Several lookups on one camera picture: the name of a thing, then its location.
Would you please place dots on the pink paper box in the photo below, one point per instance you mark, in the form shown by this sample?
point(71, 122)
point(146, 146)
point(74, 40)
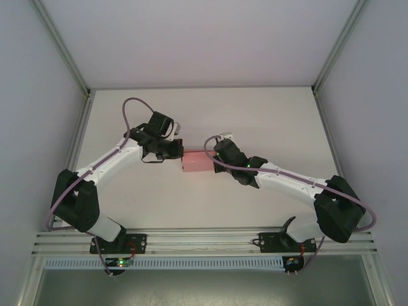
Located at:
point(197, 162)

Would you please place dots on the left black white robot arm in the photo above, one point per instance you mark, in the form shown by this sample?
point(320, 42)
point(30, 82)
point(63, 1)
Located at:
point(76, 204)

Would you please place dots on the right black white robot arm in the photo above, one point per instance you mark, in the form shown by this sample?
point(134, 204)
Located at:
point(338, 213)

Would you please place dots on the small green circuit board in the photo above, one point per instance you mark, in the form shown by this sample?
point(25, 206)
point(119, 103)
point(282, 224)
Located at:
point(291, 262)

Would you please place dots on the grey metal panel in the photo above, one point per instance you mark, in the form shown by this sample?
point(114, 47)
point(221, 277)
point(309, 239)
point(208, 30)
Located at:
point(204, 290)

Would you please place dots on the circuit board with green light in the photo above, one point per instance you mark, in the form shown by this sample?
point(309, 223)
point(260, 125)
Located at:
point(120, 262)

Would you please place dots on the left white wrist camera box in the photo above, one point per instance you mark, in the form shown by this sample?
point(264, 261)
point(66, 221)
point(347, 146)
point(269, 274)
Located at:
point(173, 130)

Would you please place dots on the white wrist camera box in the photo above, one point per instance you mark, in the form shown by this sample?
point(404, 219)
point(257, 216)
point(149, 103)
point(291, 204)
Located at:
point(173, 130)
point(225, 136)

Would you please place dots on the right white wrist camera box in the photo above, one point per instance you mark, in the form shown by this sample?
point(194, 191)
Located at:
point(225, 136)

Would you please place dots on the aluminium back frame bar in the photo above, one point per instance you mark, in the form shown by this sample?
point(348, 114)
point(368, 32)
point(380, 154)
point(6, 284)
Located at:
point(204, 86)

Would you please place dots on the aluminium mounting rail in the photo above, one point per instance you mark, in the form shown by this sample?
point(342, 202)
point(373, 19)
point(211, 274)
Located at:
point(204, 237)

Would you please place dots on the left aluminium table side rail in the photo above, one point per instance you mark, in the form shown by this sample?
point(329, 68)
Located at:
point(83, 118)

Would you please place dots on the aluminium table side rail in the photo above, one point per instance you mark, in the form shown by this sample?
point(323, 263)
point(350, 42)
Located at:
point(83, 118)
point(325, 127)

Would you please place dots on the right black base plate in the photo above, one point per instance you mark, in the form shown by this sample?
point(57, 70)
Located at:
point(267, 243)

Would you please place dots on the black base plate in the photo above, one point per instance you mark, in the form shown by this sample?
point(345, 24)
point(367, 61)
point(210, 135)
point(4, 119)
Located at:
point(267, 243)
point(140, 243)

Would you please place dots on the right aluminium table side rail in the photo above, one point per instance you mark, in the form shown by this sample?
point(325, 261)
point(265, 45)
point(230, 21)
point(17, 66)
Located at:
point(325, 127)

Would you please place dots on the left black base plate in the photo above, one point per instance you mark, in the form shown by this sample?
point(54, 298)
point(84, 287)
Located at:
point(140, 243)

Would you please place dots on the left aluminium frame post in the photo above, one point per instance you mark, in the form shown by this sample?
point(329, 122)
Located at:
point(62, 44)

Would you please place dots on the aluminium frame post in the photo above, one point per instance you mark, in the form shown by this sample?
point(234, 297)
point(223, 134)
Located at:
point(340, 44)
point(62, 44)

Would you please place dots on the right aluminium frame post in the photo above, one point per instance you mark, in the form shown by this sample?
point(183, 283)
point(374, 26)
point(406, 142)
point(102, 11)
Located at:
point(340, 44)

